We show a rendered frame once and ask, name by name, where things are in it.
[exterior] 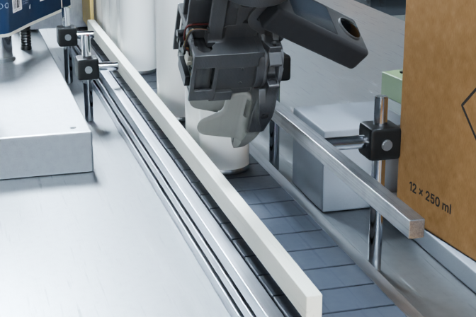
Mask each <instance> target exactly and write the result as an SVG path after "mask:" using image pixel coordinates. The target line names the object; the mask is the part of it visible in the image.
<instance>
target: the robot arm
mask: <svg viewBox="0 0 476 317"><path fill-rule="evenodd" d="M181 20H182V21H181ZM180 22H181V29H180V30H179V28H180ZM284 38H285V39H286V40H289V41H291V42H294V43H295V44H297V45H299V46H301V47H304V48H306V49H308V50H310V51H313V52H315V53H317V54H319V55H322V56H323V57H326V58H327V59H330V60H332V61H334V62H336V63H338V64H341V65H343V66H345V67H347V68H349V69H353V68H354V67H356V66H357V65H358V64H359V63H360V62H361V61H362V60H363V59H365V58H366V57H367V56H368V49H367V47H366V44H365V43H364V41H363V38H362V36H361V34H360V31H359V29H358V27H357V25H356V22H355V20H354V19H352V18H349V17H348V16H345V15H344V14H342V13H339V12H338V11H335V10H334V9H332V8H329V7H328V6H325V5H324V4H321V3H319V2H318V1H315V0H183V3H178V6H177V12H176V24H175V30H174V41H173V50H178V55H177V56H178V68H179V71H180V74H181V78H182V82H183V85H184V86H186V87H187V89H188V101H189V103H190V104H191V106H192V107H194V108H196V109H200V110H207V111H212V112H215V113H214V114H212V115H209V116H207V117H204V118H203V119H202V120H200V121H199V123H198V126H197V129H198V131H199V132H200V133H201V134H204V135H210V136H216V137H230V138H231V143H232V146H233V148H239V147H243V146H246V145H247V144H248V143H249V142H251V141H252V140H253V139H255V138H256V137H257V136H258V134H259V133H260V132H262V131H264V130H265V128H266V126H267V125H268V123H269V122H270V121H271V118H272V117H273V113H274V110H275V107H276V99H277V93H278V89H279V87H280V85H279V84H280V82H281V79H282V75H283V63H284V53H283V46H282V44H281V41H282V40H283V39H284Z"/></svg>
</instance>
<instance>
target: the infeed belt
mask: <svg viewBox="0 0 476 317"><path fill-rule="evenodd" d="M90 41H91V47H92V48H93V50H94V51H95V53H96V54H97V55H98V57H99V58H100V59H101V61H102V62H110V60H109V59H108V58H107V56H106V55H105V54H104V52H103V51H102V49H101V48H100V47H99V46H98V44H97V43H96V41H95V40H94V39H93V38H90ZM109 72H110V73H111V75H112V76H113V78H114V79H115V80H116V82H117V83H118V85H119V86H120V87H121V89H122V90H123V92H124V93H125V95H126V96H127V97H128V99H129V100H130V102H131V103H132V104H133V105H134V107H135V109H136V110H137V111H138V113H139V114H140V115H141V117H142V119H143V120H144V121H145V122H146V124H147V125H148V127H149V128H150V129H151V131H152V132H153V134H154V135H155V137H156V138H157V139H158V140H159V142H160V144H161V145H162V146H163V147H164V149H165V150H166V152H167V154H168V155H169V156H170V157H171V159H172V160H173V162H174V163H175V164H176V166H177V167H178V169H179V170H180V172H181V173H182V174H183V176H184V177H185V179H186V180H187V181H188V183H189V184H190V186H191V187H192V188H193V190H194V191H195V193H196V194H197V196H199V198H200V200H201V201H202V202H203V204H204V205H205V206H206V208H207V209H208V211H209V212H210V213H211V215H212V216H213V218H214V219H215V221H216V222H217V223H218V225H219V226H220V228H221V229H222V230H223V231H224V233H225V235H226V236H227V237H228V239H229V240H230V241H231V243H232V245H233V246H234V247H235V248H236V250H237V251H238V253H239V254H240V255H241V257H242V258H243V260H244V261H245V263H246V264H247V265H248V266H249V268H250V270H251V271H252V272H253V273H254V275H255V276H256V278H257V280H258V281H259V282H260V283H261V285H262V287H263V288H264V289H265V290H266V292H267V293H268V295H269V296H270V297H271V299H272V300H273V302H274V303H275V305H276V306H277V307H278V309H279V310H280V312H281V313H282V314H283V316H284V317H302V316H301V315H300V313H299V312H298V310H297V309H296V308H295V307H294V306H293V304H292V303H291V301H290V300H289V298H288V297H287V296H286V295H285V293H284V292H283V290H282V289H281V288H280V287H279V286H278V284H277V283H276V281H275V280H274V278H272V276H271V275H270V273H269V272H268V270H267V269H266V268H265V267H264V265H263V264H262V263H261V261H260V260H259V259H258V258H257V256H256V255H255V253H254V252H253V250H252V249H251V248H250V247H249V245H248V244H247V242H246V241H245V240H244V239H243V238H242V236H241V235H240V233H239V232H238V230H236V228H235V227H234V225H233V224H232V222H231V221H230V220H229V219H228V218H227V216H226V215H225V213H224V212H223V211H222V210H221V208H220V207H219V205H218V204H217V203H216V201H215V200H214V199H213V197H212V196H211V195H210V193H209V192H208V191H207V190H206V188H205V187H204V185H203V184H202V183H201V182H200V180H199V179H198V177H197V176H196V175H195V173H194V172H193V171H192V170H191V168H190V167H189V165H188V164H187V163H186V162H185V160H184V159H183V157H182V156H181V155H180V153H179V152H178V151H177V150H176V148H175V147H174V145H173V144H172V143H171V142H170V140H169V139H168V137H167V136H166V135H165V133H164V132H163V131H162V129H161V128H160V127H159V125H158V124H157V123H156V122H155V120H154V119H153V117H152V116H151V115H150V114H149V112H148V111H147V109H146V108H145V107H144V106H143V104H142V103H141V102H140V100H139V99H138V97H137V96H136V95H135V94H134V92H133V91H132V89H131V88H130V87H129V86H128V84H127V83H126V82H125V80H124V79H123V77H122V76H121V75H120V74H119V72H118V71H117V70H110V71H109ZM140 76H141V77H142V78H143V79H144V80H145V81H146V82H147V84H148V85H149V86H150V88H151V89H152V90H153V91H154V92H155V93H156V94H157V72H154V73H152V74H145V75H140ZM223 176H224V177H225V178H226V179H227V180H228V182H229V183H230V184H231V185H232V187H233V188H234V189H235V190H236V191H237V192H238V193H239V195H240V196H241V197H242V199H243V200H244V201H245V202H246V203H247V204H248V206H249V207H250V208H251V209H252V211H253V212H254V213H255V214H256V216H257V217H258V218H259V219H260V220H261V221H262V222H263V224H264V225H265V226H266V228H267V229H268V230H269V231H270V232H271V233H272V234H273V236H274V237H275V238H276V240H277V241H278V242H279V243H280V244H281V245H282V247H283V248H284V249H285V250H286V252H287V253H288V254H289V255H290V257H291V258H292V259H293V260H294V261H295V262H296V263H297V265H298V266H299V267H300V269H301V270H302V271H303V272H304V273H305V274H306V275H307V277H308V278H309V279H310V281H311V282H312V283H313V284H314V286H316V288H317V289H318V290H319V291H320V293H321V294H322V317H407V316H406V315H405V314H404V313H403V312H402V311H401V310H400V309H399V308H398V307H397V306H396V305H395V304H394V303H393V302H392V301H391V299H390V298H389V297H388V296H387V295H386V294H385V293H384V292H383V291H382V290H381V289H380V288H379V287H378V286H377V285H376V284H374V282H373V281H372V279H371V278H369V276H367V274H366V273H364V271H362V269H360V267H359V266H357V265H356V264H355V262H354V261H353V260H352V259H351V258H350V257H349V256H348V255H347V254H346V253H345V252H344V251H343V250H342V249H341V248H340V247H339V246H338V245H337V244H336V242H335V241H334V240H333V239H332V238H331V237H330V236H329V235H328V234H327V233H326V232H325V231H324V230H322V228H321V227H320V226H319V225H318V224H317V222H316V221H315V220H314V219H313V218H312V217H311V216H310V215H308V213H307V212H306V211H305V210H304V209H303V208H302V207H301V206H300V205H299V204H298V203H297V202H296V201H295V200H294V199H293V198H292V197H291V196H290V195H289V194H288V193H287V192H286V191H285V190H284V189H283V188H282V187H281V185H280V184H279V183H278V182H277V181H276V180H275V179H274V178H273V177H272V176H271V175H270V174H269V173H268V172H267V171H266V170H265V169H264V168H263V167H262V166H261V164H259V162H258V161H257V160H256V159H255V158H254V157H253V156H252V155H251V154H249V169H248V170H247V171H245V172H243V173H238V174H234V175H223Z"/></svg>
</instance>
